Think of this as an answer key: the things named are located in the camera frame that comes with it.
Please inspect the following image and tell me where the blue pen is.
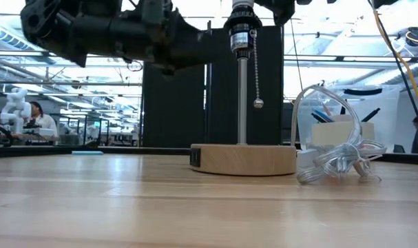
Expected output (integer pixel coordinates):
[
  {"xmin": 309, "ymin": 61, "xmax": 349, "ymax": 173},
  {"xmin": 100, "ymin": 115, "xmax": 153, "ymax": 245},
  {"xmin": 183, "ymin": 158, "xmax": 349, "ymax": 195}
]
[{"xmin": 311, "ymin": 109, "xmax": 335, "ymax": 123}]

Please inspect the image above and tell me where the clear plastic storage bin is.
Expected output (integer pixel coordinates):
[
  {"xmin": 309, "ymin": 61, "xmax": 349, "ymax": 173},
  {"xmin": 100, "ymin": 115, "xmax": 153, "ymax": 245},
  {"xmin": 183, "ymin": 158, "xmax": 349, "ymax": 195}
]
[{"xmin": 296, "ymin": 84, "xmax": 401, "ymax": 154}]

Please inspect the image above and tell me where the thick black marker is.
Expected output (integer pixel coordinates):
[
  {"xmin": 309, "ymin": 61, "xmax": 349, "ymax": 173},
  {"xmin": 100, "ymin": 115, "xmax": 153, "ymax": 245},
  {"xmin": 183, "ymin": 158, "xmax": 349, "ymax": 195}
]
[{"xmin": 361, "ymin": 107, "xmax": 382, "ymax": 123}]

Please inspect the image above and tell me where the white round pen cup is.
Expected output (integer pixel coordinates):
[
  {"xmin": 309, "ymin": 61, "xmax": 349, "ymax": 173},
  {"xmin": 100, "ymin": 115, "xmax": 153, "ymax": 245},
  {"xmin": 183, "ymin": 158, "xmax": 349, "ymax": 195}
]
[{"xmin": 311, "ymin": 114, "xmax": 375, "ymax": 152}]

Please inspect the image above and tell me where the yellow hanging cable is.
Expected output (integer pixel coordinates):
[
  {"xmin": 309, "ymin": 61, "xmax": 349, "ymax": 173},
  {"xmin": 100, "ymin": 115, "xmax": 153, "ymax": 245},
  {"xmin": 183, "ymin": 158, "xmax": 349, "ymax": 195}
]
[{"xmin": 370, "ymin": 6, "xmax": 418, "ymax": 120}]

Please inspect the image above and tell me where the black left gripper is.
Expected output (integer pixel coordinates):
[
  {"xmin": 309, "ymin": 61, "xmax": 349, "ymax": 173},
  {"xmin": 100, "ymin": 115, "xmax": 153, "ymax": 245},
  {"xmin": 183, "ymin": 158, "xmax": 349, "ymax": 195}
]
[{"xmin": 121, "ymin": 0, "xmax": 236, "ymax": 75}]

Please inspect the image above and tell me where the clear power cord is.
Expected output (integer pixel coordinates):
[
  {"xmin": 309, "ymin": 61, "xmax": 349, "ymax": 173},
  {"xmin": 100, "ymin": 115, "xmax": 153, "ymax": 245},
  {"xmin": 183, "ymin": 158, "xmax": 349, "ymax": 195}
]
[{"xmin": 290, "ymin": 84, "xmax": 388, "ymax": 185}]

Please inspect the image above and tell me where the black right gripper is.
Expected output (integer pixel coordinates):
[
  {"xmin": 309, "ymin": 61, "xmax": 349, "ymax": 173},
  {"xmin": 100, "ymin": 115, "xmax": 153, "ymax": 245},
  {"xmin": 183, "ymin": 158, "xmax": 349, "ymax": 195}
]
[{"xmin": 255, "ymin": 0, "xmax": 295, "ymax": 25}]

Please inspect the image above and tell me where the wooden base lamp black socket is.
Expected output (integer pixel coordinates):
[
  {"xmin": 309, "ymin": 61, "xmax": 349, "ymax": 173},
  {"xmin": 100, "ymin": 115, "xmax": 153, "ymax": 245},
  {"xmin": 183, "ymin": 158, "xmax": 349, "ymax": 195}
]
[{"xmin": 189, "ymin": 5, "xmax": 297, "ymax": 176}]

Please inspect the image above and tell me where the black aluminium table frame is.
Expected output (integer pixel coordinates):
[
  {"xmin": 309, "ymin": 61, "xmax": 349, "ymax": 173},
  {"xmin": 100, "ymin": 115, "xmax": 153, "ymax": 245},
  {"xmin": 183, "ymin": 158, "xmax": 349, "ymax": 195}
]
[{"xmin": 0, "ymin": 144, "xmax": 418, "ymax": 165}]

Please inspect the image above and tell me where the black ceiling cable reel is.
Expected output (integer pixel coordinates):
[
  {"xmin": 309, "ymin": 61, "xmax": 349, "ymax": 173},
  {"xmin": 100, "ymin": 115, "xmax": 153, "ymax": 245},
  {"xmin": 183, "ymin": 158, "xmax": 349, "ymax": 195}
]
[{"xmin": 406, "ymin": 26, "xmax": 418, "ymax": 48}]

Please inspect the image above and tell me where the black hanging cable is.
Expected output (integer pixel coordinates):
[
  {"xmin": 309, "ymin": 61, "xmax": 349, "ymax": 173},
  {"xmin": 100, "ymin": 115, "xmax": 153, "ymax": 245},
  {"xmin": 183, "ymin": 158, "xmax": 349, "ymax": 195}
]
[{"xmin": 366, "ymin": 0, "xmax": 418, "ymax": 149}]

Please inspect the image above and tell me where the black folding partition screen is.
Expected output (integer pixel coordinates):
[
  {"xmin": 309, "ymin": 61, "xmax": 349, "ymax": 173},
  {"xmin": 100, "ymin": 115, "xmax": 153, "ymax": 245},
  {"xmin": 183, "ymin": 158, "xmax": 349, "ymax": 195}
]
[{"xmin": 142, "ymin": 25, "xmax": 285, "ymax": 148}]

